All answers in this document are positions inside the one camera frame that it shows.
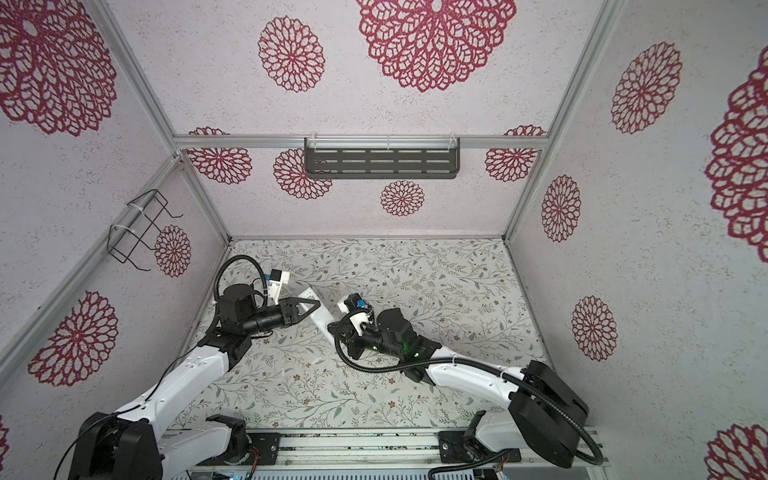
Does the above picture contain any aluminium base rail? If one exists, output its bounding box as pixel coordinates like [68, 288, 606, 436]
[161, 425, 610, 470]

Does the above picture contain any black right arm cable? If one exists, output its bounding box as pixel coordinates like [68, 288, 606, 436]
[332, 308, 605, 480]

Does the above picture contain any black wire wall basket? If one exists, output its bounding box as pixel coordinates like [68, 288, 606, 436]
[106, 188, 183, 272]

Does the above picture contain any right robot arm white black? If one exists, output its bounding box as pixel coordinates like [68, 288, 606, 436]
[320, 308, 605, 468]

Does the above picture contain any dark metal wall shelf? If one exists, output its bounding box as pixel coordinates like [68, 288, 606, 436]
[303, 137, 461, 180]

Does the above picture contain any white remote control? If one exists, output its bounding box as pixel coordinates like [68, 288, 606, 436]
[299, 287, 341, 345]

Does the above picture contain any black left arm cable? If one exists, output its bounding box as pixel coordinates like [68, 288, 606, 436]
[213, 254, 271, 301]

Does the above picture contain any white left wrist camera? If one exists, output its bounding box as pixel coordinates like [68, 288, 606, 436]
[266, 269, 291, 304]

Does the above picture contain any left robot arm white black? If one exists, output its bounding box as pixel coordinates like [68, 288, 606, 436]
[68, 280, 334, 479]

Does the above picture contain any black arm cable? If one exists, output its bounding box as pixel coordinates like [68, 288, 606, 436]
[332, 308, 605, 480]
[213, 254, 271, 301]

